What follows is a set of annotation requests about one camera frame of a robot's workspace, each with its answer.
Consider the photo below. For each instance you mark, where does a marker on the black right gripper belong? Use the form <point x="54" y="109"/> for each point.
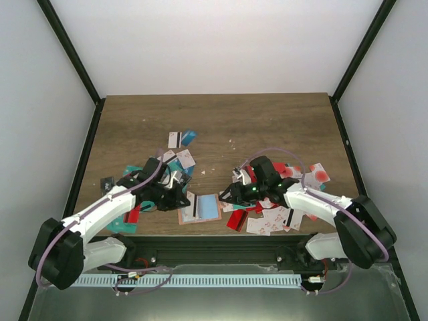
<point x="237" y="189"/>

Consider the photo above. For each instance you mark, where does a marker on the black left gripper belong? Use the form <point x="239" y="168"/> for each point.
<point x="175" y="202"/>

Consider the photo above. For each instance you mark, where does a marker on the pink leather card holder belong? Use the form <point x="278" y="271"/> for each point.
<point x="208" y="209"/>

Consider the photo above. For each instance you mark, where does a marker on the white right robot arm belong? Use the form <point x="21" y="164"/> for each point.
<point x="327" y="207"/>

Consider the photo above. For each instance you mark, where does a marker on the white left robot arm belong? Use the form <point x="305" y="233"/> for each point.
<point x="93" y="220"/>

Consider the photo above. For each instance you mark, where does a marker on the red card with stripe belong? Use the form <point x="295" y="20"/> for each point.
<point x="237" y="219"/>

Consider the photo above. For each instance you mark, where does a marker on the teal card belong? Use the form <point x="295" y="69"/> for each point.
<point x="118" y="226"/>

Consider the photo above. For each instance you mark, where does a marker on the white card with stripe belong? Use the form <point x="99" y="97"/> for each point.
<point x="175" y="139"/>

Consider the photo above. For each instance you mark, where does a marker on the black membership card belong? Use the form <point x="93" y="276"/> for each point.
<point x="106" y="184"/>

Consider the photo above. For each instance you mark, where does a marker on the blue card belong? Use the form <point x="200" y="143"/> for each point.
<point x="187" y="137"/>

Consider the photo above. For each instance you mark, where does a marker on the white red corner card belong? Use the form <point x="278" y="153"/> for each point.
<point x="319" y="173"/>

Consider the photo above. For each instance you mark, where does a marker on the black aluminium frame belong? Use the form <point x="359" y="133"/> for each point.
<point x="210" y="249"/>

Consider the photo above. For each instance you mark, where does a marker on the light blue slotted rail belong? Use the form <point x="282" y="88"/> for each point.
<point x="192" y="281"/>

